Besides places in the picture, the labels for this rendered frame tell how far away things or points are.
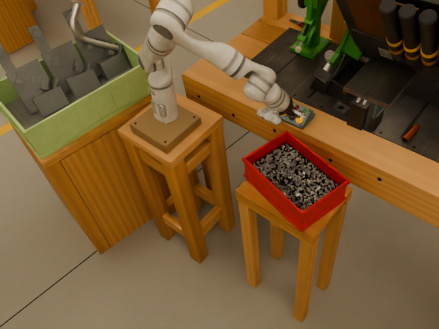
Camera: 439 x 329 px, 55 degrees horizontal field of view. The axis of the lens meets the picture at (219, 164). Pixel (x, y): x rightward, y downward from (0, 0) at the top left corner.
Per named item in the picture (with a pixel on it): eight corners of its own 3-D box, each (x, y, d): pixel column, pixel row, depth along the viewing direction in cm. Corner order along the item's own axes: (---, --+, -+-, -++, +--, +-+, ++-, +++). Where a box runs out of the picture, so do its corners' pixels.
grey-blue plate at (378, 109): (372, 132, 156) (379, 103, 145) (367, 130, 157) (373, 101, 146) (384, 117, 160) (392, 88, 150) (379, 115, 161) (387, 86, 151)
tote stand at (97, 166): (100, 254, 238) (41, 164, 178) (60, 199, 266) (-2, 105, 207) (195, 188, 262) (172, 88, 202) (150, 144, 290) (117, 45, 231)
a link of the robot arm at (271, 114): (257, 115, 142) (249, 110, 137) (273, 86, 141) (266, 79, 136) (279, 126, 138) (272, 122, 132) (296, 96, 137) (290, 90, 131)
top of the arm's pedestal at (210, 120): (172, 170, 166) (170, 163, 163) (119, 136, 181) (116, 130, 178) (224, 122, 180) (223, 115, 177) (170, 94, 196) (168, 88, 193)
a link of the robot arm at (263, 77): (283, 76, 122) (247, 48, 116) (266, 102, 123) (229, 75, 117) (274, 73, 128) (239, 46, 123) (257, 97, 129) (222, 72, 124)
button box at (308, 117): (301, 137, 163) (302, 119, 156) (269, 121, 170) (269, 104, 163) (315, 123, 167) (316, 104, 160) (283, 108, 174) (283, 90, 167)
